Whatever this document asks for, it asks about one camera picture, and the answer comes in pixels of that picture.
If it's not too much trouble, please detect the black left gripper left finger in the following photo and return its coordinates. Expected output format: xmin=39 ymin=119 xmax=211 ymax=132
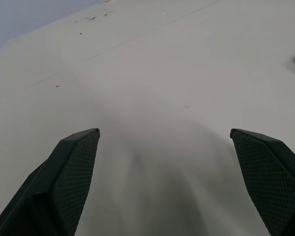
xmin=0 ymin=128 xmax=101 ymax=236

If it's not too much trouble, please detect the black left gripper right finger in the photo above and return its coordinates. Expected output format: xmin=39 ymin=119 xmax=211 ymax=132
xmin=230 ymin=128 xmax=295 ymax=236

